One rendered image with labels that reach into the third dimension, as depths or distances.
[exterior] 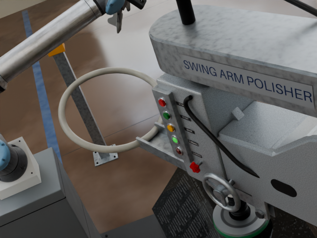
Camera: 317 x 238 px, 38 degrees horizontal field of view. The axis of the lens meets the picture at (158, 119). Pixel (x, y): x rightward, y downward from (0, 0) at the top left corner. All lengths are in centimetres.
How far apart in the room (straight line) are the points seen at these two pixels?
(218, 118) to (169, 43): 28
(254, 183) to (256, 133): 16
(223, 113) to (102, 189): 227
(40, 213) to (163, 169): 134
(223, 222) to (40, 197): 96
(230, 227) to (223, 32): 82
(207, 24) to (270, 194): 52
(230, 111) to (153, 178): 209
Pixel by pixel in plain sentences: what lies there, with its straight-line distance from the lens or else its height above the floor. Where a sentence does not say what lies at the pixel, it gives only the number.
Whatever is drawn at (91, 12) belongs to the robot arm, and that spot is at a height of 170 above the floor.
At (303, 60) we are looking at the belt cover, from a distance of 105.
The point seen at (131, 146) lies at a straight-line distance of 193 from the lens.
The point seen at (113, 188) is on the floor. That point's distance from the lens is 351.
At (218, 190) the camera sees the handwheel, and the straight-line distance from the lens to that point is 145.
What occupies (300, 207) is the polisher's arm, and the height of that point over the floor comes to 123.
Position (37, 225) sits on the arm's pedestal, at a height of 71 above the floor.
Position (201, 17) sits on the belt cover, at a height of 170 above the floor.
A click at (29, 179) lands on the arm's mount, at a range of 241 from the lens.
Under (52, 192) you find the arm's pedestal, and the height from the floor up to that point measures 85.
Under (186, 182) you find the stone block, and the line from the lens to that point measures 216.
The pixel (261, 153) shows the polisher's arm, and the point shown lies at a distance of 129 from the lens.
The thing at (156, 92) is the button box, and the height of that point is 151.
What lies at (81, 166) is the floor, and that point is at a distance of 385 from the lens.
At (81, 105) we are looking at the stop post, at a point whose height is 55.
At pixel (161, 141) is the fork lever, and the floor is 108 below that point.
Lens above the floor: 224
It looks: 34 degrees down
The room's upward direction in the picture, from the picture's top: 20 degrees counter-clockwise
